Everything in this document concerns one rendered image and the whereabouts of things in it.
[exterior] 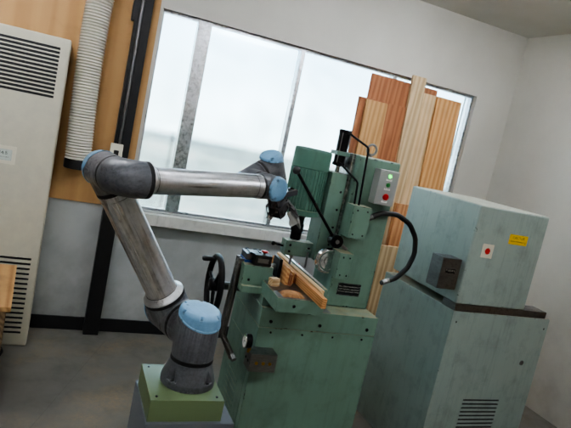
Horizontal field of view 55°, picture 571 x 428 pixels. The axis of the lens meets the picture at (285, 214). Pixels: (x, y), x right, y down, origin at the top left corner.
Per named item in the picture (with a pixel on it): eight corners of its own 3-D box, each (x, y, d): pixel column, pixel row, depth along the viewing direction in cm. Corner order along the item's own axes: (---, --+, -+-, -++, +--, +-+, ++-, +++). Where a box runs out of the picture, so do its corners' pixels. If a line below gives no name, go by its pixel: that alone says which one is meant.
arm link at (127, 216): (172, 349, 200) (84, 169, 162) (150, 329, 213) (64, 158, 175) (206, 324, 207) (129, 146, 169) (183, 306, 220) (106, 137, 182)
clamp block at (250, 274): (233, 273, 254) (237, 255, 253) (261, 277, 259) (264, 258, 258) (240, 284, 241) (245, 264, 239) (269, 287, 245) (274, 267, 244)
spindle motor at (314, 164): (277, 207, 264) (291, 143, 260) (310, 213, 270) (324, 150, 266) (288, 215, 248) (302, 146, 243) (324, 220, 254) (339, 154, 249)
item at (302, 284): (273, 261, 281) (274, 254, 281) (276, 262, 282) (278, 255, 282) (320, 308, 220) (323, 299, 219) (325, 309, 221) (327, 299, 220)
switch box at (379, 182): (367, 201, 256) (375, 167, 254) (386, 205, 260) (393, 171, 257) (373, 203, 250) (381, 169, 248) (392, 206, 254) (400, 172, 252)
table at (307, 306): (222, 266, 276) (224, 254, 275) (279, 273, 287) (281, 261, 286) (252, 309, 220) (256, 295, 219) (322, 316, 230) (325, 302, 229)
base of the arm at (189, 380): (216, 396, 189) (222, 369, 187) (160, 391, 184) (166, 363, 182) (211, 369, 207) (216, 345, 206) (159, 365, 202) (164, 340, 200)
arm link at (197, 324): (184, 367, 183) (195, 318, 181) (160, 345, 196) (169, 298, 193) (222, 361, 194) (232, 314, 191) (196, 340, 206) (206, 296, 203)
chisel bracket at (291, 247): (279, 253, 263) (282, 236, 262) (305, 257, 268) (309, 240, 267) (283, 257, 257) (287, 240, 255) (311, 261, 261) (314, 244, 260)
